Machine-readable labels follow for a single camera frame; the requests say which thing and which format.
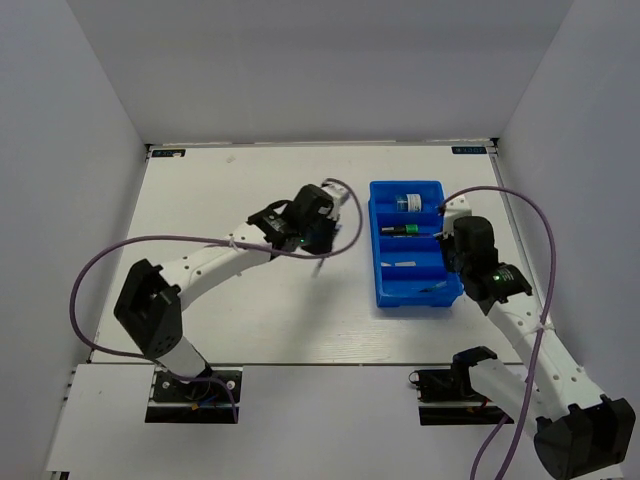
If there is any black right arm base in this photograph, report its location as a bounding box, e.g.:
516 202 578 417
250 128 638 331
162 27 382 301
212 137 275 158
408 346 497 403

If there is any blue refill pen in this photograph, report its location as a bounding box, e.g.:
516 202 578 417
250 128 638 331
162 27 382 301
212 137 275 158
312 258 325 278

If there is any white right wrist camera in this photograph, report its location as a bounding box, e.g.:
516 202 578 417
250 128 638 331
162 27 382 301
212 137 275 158
441 195 472 238

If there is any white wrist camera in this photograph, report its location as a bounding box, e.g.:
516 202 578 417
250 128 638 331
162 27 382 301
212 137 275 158
441 195 472 238
321 179 350 221

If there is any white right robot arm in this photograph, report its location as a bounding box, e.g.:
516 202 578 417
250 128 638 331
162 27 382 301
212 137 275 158
439 215 636 479

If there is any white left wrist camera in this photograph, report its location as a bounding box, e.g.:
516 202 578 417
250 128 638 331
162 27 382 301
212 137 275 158
321 179 350 221

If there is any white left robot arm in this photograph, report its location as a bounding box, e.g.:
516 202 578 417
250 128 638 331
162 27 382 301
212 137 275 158
114 181 349 399

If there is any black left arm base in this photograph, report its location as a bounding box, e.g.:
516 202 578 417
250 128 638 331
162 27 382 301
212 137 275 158
145 368 243 425

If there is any blue compartment tray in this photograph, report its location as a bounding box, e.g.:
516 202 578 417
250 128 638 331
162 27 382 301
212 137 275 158
368 180 463 309

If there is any grey eraser bar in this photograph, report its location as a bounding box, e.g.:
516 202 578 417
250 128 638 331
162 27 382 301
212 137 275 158
380 261 417 268

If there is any green refill pen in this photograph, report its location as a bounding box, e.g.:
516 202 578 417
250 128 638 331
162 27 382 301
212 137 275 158
419 281 448 294

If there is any green cap black highlighter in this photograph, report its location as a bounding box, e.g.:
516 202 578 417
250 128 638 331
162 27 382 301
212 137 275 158
380 224 420 236

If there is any aluminium table edge rail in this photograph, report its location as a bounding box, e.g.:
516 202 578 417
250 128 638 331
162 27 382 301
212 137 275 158
493 137 575 351

